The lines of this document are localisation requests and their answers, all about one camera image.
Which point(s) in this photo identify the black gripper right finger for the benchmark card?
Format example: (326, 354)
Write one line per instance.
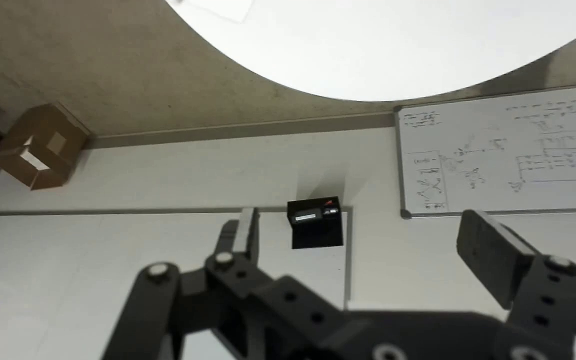
(549, 292)

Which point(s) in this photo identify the small whiteboard with diagrams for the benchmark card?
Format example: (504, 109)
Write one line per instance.
(500, 152)

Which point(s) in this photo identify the brown cardboard box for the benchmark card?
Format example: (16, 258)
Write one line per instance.
(44, 146)

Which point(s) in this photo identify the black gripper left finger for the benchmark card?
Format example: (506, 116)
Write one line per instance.
(235, 300)

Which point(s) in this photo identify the white cloth with blue stripes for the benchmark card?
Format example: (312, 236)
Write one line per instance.
(218, 9)

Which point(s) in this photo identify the black marker holder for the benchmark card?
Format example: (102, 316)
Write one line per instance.
(314, 226)

